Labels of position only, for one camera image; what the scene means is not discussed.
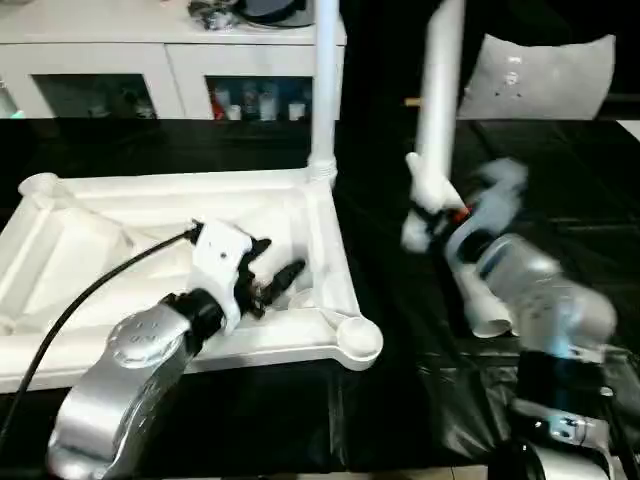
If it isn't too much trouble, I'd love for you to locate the white plastic table leg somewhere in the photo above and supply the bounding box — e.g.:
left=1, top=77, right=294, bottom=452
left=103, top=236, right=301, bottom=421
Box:
left=401, top=0, right=467, bottom=252
left=404, top=152, right=514, bottom=338

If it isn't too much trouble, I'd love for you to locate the white plastic table top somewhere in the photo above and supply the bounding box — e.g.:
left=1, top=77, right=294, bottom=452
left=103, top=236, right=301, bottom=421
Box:
left=0, top=167, right=385, bottom=394

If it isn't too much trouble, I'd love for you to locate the white leg with black mark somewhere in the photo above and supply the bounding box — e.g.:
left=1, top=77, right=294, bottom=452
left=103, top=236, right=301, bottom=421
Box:
left=307, top=0, right=344, bottom=184

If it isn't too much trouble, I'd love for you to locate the black work mat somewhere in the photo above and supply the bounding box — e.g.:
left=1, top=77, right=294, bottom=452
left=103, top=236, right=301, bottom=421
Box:
left=0, top=117, right=640, bottom=474

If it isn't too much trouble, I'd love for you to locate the grey printed cushion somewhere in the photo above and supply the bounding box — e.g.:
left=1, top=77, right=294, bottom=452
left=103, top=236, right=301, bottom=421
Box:
left=457, top=33, right=618, bottom=121

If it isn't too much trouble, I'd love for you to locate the black cabinet with gold label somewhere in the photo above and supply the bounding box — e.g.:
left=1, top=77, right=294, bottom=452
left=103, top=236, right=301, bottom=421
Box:
left=339, top=0, right=501, bottom=121

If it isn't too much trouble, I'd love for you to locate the white sideboard with glass doors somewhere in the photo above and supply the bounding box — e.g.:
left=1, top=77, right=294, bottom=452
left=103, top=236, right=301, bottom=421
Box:
left=0, top=0, right=349, bottom=122

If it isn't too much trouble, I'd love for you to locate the grey round appliance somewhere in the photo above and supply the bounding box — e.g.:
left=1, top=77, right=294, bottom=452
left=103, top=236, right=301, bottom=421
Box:
left=234, top=0, right=322, bottom=29

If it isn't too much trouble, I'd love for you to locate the dark crumpled object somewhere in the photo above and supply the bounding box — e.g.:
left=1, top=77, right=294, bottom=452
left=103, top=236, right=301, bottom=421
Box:
left=188, top=0, right=237, bottom=32

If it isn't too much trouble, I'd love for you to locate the white and blue pole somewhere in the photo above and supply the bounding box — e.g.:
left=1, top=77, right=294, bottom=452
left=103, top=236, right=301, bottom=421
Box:
left=0, top=74, right=24, bottom=121

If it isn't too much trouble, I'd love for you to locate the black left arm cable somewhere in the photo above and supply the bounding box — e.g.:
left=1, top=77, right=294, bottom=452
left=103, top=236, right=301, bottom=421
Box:
left=0, top=224, right=202, bottom=442

